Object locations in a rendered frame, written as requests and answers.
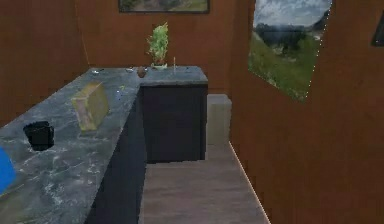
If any grey bin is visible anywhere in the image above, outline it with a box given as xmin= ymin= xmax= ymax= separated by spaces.
xmin=205 ymin=93 xmax=233 ymax=146

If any dark cabinet with marble worktop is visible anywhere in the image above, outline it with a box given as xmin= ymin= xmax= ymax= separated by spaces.
xmin=0 ymin=65 xmax=209 ymax=224

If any green house plant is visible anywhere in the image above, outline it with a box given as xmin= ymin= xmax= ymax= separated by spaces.
xmin=146 ymin=22 xmax=170 ymax=70

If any yellow-green box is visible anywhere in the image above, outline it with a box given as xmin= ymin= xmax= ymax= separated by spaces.
xmin=71 ymin=81 xmax=110 ymax=132

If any large landscape picture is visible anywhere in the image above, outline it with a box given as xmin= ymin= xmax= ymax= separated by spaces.
xmin=247 ymin=0 xmax=334 ymax=103

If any black mug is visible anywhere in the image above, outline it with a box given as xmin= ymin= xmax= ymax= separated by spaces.
xmin=22 ymin=120 xmax=55 ymax=152

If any blue object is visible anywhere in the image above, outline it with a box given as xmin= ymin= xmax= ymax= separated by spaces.
xmin=0 ymin=146 xmax=17 ymax=196

